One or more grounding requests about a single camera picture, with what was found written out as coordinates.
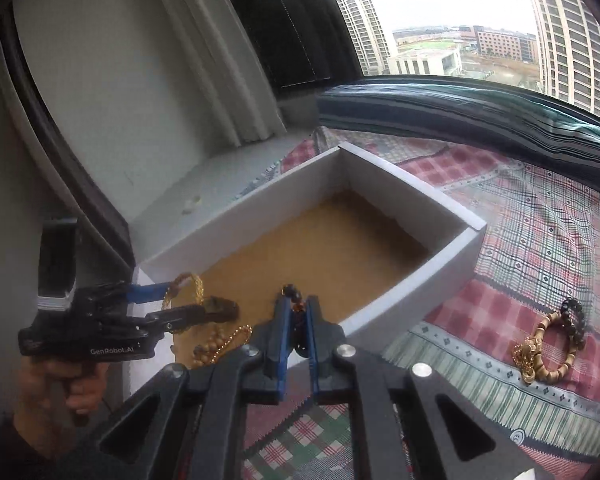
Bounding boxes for gold bead necklace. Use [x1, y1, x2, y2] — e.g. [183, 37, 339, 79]
[192, 325, 253, 367]

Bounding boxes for person's left hand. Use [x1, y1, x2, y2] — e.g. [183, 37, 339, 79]
[15, 357, 109, 429]

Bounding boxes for wooden bead bracelet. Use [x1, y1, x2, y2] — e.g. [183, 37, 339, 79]
[511, 310, 576, 387]

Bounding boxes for person's left forearm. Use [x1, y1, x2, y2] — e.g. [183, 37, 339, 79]
[0, 410, 106, 480]

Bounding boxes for low reddish building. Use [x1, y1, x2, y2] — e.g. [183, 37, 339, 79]
[472, 25, 538, 63]

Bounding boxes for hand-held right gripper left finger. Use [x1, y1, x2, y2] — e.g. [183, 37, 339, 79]
[97, 295, 301, 480]

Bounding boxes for dark window screen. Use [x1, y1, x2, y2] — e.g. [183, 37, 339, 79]
[220, 0, 366, 91]

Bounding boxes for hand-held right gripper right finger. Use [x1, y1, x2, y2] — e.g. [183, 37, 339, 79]
[305, 295, 531, 480]

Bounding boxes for slim apartment tower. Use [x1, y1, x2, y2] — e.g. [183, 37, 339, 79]
[336, 0, 392, 75]

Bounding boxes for low white building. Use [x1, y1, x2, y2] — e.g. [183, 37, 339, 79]
[387, 49, 463, 77]

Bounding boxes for patchwork plaid blanket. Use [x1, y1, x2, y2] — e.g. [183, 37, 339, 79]
[237, 125, 600, 480]

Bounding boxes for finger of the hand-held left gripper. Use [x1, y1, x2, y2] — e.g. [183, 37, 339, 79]
[124, 281, 174, 307]
[130, 303, 209, 339]

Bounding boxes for tall apartment tower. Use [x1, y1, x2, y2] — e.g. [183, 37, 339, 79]
[522, 0, 600, 126]

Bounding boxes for white cardboard box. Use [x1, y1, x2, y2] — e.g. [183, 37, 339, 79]
[129, 141, 488, 401]

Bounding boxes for black bead bracelet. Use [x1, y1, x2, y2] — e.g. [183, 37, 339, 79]
[560, 297, 587, 348]

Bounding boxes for white curtain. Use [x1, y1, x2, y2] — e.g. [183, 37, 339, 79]
[145, 0, 288, 146]

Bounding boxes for dark bead bracelet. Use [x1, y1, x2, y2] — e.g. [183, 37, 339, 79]
[281, 284, 311, 356]

